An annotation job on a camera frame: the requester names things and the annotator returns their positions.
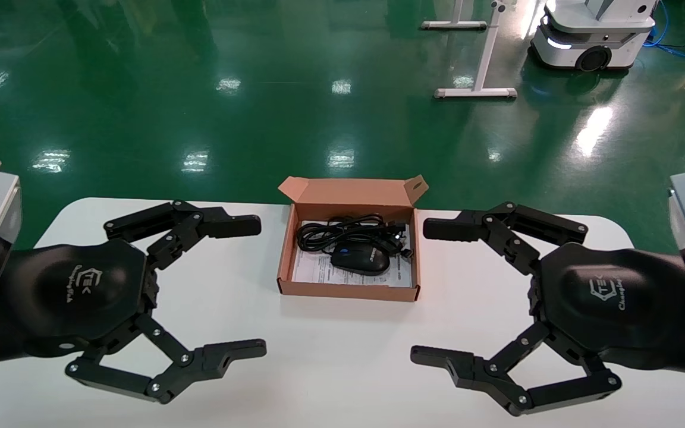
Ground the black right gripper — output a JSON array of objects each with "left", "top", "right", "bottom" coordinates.
[{"left": 410, "top": 202, "right": 685, "bottom": 417}]

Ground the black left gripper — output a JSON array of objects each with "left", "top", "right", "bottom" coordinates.
[{"left": 4, "top": 200, "right": 268, "bottom": 405}]

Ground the black corded computer mouse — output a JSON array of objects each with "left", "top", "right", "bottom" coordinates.
[{"left": 329, "top": 241, "right": 392, "bottom": 276}]

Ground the black power cable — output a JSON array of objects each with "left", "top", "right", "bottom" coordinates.
[{"left": 296, "top": 214, "right": 414, "bottom": 260}]

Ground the open brown cardboard box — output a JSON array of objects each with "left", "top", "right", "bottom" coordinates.
[{"left": 278, "top": 174, "right": 429, "bottom": 301}]

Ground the printed white paper sheet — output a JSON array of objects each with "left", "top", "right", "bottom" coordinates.
[{"left": 293, "top": 220, "right": 413, "bottom": 288}]

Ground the white wheeled mobile robot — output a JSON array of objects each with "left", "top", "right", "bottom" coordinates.
[{"left": 530, "top": 0, "right": 656, "bottom": 73}]

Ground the white desk leg frame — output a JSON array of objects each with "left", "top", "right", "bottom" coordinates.
[
  {"left": 435, "top": 0, "right": 517, "bottom": 99},
  {"left": 422, "top": 0, "right": 489, "bottom": 30}
]

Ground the blue floor cable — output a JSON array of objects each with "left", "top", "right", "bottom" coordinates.
[{"left": 643, "top": 0, "right": 685, "bottom": 63}]

